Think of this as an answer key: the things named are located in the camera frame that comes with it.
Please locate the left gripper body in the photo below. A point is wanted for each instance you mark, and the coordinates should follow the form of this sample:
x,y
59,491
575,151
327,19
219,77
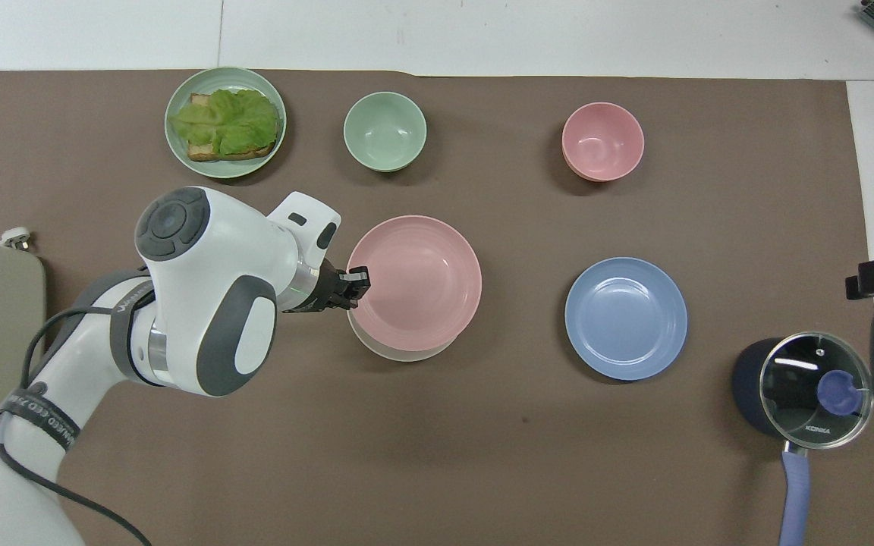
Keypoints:
x,y
322,292

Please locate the pink plate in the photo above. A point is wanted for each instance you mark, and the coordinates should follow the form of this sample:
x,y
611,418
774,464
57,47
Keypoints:
x,y
418,284

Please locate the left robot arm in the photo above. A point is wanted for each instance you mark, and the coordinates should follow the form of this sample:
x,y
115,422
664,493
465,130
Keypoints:
x,y
209,258

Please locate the beige plate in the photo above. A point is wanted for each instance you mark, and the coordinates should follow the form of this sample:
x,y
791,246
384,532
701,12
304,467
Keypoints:
x,y
399,354

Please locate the green bowl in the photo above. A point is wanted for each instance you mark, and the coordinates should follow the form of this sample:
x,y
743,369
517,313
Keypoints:
x,y
385,130

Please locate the toast slice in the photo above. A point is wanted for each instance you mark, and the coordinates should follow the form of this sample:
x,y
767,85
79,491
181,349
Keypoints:
x,y
205,152

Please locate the green lettuce leaf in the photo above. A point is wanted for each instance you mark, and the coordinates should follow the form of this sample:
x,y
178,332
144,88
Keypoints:
x,y
228,121

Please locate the green plate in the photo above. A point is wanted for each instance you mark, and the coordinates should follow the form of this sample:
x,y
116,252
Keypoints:
x,y
179,155

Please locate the blue plate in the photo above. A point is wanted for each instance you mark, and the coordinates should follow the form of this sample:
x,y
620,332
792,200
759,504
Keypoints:
x,y
625,318

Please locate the white plug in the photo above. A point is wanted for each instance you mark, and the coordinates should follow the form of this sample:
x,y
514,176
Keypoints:
x,y
17,237

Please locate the pink bowl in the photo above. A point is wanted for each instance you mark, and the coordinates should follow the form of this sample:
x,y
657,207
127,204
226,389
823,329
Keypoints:
x,y
602,140

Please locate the dark blue pot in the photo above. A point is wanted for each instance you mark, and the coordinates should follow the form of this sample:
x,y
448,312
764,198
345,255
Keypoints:
x,y
746,387

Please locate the glass lid with blue knob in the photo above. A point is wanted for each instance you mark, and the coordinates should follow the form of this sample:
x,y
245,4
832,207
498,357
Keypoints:
x,y
801,379

